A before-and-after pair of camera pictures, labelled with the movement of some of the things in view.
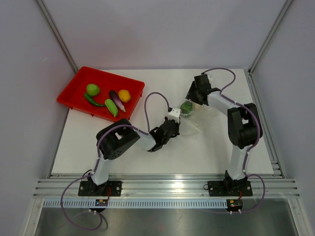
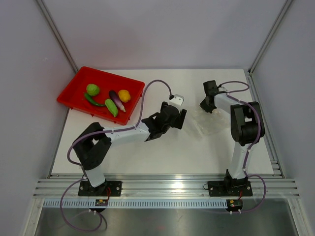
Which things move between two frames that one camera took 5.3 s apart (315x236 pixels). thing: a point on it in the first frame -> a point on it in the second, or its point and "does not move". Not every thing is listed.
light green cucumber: x=112 y=107 does not move
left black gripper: x=177 y=125 -> x=178 y=121
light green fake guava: x=92 y=89 does not move
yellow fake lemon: x=124 y=95 does not move
